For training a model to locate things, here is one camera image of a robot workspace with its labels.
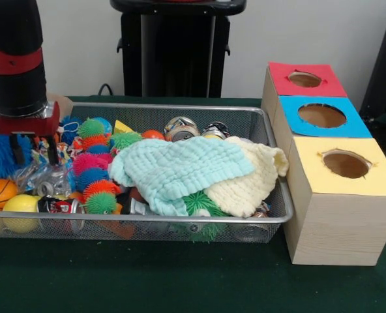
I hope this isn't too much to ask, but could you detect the shallow wire mesh bin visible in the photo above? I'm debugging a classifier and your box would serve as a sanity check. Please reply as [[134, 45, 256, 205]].
[[0, 100, 294, 244]]

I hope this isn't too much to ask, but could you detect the dark green tablecloth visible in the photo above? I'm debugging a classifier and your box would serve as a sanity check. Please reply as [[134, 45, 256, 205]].
[[0, 94, 386, 313]]

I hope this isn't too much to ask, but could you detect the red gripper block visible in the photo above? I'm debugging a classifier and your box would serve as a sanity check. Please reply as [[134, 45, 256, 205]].
[[0, 102, 61, 166]]

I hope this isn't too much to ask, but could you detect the green spiky ball with eyes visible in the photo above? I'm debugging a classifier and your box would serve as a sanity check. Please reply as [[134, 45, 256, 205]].
[[183, 190, 228, 243]]

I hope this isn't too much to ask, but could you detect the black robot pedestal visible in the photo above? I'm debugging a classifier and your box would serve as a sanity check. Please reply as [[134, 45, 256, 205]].
[[110, 0, 248, 98]]

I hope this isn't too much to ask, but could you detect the mint green waffle cloth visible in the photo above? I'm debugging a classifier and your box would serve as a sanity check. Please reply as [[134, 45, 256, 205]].
[[108, 136, 256, 216]]

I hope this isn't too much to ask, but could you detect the multicolour spiky caterpillar toy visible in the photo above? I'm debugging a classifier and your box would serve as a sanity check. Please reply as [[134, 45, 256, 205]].
[[72, 117, 122, 215]]

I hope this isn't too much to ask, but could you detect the plain wooden cube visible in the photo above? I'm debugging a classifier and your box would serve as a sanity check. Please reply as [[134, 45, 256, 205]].
[[48, 93, 74, 115]]

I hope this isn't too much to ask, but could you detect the cream yellow waffle cloth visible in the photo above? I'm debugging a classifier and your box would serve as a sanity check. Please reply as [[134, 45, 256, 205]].
[[205, 136, 290, 218]]

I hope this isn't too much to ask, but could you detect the wooden box with three holes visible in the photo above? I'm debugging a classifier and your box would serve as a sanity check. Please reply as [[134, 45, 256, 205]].
[[260, 61, 386, 267]]

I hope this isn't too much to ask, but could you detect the black upright panel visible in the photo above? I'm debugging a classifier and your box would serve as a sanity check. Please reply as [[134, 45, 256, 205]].
[[359, 5, 386, 115]]

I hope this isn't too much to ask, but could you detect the yellow smooth ball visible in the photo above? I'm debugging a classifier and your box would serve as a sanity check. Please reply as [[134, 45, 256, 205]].
[[2, 194, 40, 234]]

